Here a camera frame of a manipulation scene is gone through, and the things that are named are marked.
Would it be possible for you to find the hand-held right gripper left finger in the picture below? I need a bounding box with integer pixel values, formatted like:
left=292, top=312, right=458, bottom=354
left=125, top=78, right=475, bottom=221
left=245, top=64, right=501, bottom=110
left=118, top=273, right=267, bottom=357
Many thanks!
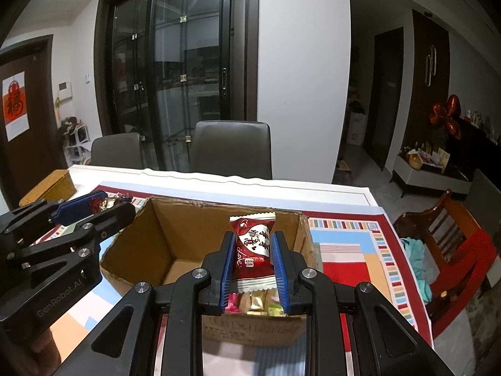
left=65, top=231, right=237, bottom=376

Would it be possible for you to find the red garment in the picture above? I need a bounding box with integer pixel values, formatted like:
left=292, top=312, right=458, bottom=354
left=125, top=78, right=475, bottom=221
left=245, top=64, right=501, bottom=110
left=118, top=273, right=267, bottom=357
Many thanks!
left=431, top=227, right=498, bottom=328

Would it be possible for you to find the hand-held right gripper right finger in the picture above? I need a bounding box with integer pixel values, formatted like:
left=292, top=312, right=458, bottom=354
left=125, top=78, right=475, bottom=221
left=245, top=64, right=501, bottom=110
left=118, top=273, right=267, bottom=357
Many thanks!
left=272, top=231, right=455, bottom=376

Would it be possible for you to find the dark sideboard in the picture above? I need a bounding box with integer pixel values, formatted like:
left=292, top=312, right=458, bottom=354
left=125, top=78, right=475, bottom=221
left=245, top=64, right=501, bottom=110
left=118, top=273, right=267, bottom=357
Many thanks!
left=446, top=115, right=501, bottom=189

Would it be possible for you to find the white low table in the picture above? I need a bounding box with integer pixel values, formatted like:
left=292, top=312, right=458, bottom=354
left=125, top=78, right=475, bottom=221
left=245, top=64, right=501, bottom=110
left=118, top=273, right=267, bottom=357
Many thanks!
left=390, top=153, right=473, bottom=199

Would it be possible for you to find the white cardboard carton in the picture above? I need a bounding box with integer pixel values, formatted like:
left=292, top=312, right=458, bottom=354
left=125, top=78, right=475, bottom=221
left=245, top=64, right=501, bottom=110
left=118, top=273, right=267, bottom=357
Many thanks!
left=346, top=112, right=367, bottom=146

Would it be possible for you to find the brown wooden door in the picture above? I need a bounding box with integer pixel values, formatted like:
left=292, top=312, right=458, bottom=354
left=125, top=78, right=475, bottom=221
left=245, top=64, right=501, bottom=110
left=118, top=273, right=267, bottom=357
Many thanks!
left=0, top=34, right=65, bottom=212

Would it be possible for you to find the colourful geometric tablecloth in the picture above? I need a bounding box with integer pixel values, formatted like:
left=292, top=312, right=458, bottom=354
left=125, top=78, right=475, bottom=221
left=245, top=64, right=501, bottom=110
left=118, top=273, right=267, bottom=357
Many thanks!
left=23, top=182, right=433, bottom=376

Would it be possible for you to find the green wrapped candy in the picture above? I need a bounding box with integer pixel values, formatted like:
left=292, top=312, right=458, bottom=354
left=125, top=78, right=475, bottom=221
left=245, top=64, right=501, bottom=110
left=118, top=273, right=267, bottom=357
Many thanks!
left=267, top=290, right=286, bottom=317

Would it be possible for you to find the dark interior door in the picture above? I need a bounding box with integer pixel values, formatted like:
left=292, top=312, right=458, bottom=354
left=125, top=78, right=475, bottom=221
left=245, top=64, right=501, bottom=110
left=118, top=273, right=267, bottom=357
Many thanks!
left=370, top=27, right=404, bottom=171

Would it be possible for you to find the dark framed glass sliding door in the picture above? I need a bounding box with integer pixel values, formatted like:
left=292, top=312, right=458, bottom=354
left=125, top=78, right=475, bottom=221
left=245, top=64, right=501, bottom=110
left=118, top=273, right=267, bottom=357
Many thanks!
left=94, top=0, right=261, bottom=171

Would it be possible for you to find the dark wardrobe with long handles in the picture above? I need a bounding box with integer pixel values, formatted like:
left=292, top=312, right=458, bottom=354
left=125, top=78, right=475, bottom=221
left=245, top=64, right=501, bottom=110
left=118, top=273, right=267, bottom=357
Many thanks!
left=411, top=10, right=450, bottom=174

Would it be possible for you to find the grey upholstered chair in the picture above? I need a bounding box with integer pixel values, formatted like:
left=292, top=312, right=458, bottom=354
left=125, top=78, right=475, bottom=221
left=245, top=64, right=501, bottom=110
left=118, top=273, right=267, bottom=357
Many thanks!
left=464, top=168, right=501, bottom=225

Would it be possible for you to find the grey dining chair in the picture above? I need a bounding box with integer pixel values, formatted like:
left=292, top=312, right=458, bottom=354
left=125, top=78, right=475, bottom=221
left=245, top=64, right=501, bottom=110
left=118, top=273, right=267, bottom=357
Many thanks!
left=90, top=132, right=145, bottom=169
left=189, top=121, right=273, bottom=180

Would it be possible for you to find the white shoe rack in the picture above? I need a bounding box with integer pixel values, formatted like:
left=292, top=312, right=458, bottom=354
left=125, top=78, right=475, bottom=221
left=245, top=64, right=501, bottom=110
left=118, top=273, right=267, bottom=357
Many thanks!
left=59, top=117, right=93, bottom=167

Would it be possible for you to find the teal cloth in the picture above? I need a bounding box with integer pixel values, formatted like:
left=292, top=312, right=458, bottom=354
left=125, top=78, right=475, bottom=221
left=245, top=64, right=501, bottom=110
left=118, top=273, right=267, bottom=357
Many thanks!
left=399, top=237, right=433, bottom=305

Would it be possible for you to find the brown wooden chair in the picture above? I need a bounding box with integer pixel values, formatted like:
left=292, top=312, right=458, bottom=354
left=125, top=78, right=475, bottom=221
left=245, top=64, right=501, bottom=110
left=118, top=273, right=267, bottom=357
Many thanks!
left=392, top=189, right=498, bottom=330

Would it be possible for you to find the red foil balloon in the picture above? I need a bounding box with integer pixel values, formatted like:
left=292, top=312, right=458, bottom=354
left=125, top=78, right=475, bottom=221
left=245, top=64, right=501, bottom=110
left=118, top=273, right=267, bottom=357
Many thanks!
left=430, top=95, right=463, bottom=140

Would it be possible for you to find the woven rattan box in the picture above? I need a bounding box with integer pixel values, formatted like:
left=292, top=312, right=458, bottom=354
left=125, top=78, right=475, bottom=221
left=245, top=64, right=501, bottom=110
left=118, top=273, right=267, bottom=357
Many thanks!
left=19, top=170, right=77, bottom=207

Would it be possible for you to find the red and gold candy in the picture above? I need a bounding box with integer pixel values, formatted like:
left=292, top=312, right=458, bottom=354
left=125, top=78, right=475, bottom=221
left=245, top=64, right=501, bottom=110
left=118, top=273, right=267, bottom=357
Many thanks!
left=89, top=194, right=120, bottom=214

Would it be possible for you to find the brown cardboard box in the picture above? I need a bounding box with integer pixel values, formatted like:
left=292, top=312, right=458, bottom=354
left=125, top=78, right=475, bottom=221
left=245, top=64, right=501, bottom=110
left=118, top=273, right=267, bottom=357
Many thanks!
left=100, top=196, right=318, bottom=347

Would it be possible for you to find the red snack packet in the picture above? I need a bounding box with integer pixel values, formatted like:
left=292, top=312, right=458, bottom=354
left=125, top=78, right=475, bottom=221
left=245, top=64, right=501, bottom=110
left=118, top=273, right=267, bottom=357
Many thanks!
left=229, top=211, right=277, bottom=293

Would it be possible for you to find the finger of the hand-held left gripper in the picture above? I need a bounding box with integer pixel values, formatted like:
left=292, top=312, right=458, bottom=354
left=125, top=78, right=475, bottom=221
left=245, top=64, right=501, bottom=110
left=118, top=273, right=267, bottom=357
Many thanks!
left=0, top=190, right=109, bottom=244
left=18, top=201, right=137, bottom=272

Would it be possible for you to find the red and white door poster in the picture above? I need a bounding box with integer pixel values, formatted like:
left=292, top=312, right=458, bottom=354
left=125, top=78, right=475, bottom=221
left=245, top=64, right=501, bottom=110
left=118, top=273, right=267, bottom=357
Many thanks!
left=2, top=71, right=31, bottom=142

